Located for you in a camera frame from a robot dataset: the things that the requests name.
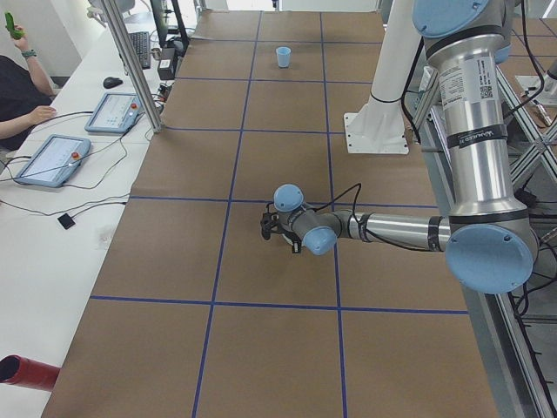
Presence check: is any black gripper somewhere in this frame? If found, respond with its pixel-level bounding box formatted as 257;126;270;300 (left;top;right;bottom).
278;225;301;254

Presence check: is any blue cup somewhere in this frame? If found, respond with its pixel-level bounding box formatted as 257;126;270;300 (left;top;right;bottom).
275;46;292;69

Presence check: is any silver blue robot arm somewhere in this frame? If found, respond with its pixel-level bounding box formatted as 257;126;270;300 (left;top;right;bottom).
261;1;539;294

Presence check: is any black box white label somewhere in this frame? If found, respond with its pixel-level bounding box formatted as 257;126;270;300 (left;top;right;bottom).
158;48;178;81

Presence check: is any far teach pendant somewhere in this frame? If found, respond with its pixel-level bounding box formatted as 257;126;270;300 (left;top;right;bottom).
84;92;143;134

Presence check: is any teach pendant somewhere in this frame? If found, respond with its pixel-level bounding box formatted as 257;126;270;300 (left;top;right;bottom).
14;134;91;188
84;92;143;134

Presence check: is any small black square device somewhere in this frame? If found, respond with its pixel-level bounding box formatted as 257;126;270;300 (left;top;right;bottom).
57;213;76;230

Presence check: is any black computer mouse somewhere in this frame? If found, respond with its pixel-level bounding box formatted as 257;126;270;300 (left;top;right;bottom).
103;77;123;89

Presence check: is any black monitor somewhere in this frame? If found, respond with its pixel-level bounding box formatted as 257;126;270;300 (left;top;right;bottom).
150;0;189;55

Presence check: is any near teach pendant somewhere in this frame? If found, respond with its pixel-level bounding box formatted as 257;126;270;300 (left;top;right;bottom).
14;134;91;188

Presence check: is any black keyboard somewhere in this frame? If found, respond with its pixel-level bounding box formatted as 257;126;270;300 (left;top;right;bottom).
129;31;151;70

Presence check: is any red cylinder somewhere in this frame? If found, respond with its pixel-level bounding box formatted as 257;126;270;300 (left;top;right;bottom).
1;354;60;392

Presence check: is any seated person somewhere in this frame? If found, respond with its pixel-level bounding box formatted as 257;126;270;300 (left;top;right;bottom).
1;34;57;152

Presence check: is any green toy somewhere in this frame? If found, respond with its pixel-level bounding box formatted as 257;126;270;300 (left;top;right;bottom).
4;12;24;40

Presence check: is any white pedestal column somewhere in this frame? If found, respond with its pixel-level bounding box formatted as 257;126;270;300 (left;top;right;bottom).
344;0;422;155

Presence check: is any aluminium frame post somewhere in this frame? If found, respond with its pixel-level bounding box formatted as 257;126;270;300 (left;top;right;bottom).
100;0;163;133

